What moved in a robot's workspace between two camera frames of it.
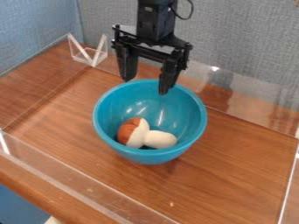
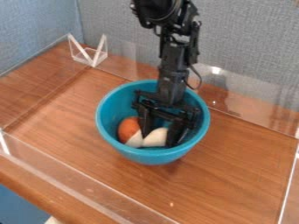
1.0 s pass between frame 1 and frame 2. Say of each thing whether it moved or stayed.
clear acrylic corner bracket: stayed
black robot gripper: moved
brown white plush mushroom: stayed
